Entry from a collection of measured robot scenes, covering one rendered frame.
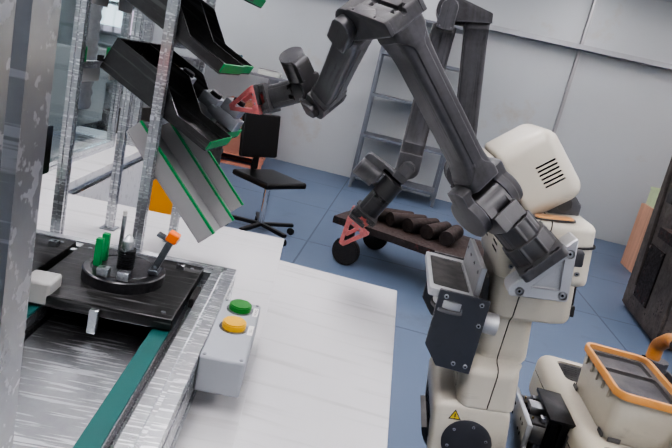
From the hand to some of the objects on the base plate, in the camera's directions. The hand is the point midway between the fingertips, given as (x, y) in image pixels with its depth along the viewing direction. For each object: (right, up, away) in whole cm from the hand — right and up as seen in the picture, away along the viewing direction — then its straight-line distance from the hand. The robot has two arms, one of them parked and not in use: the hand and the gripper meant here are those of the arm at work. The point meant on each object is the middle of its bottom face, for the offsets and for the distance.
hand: (236, 106), depth 132 cm
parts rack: (-30, -35, +4) cm, 46 cm away
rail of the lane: (-1, -56, -56) cm, 79 cm away
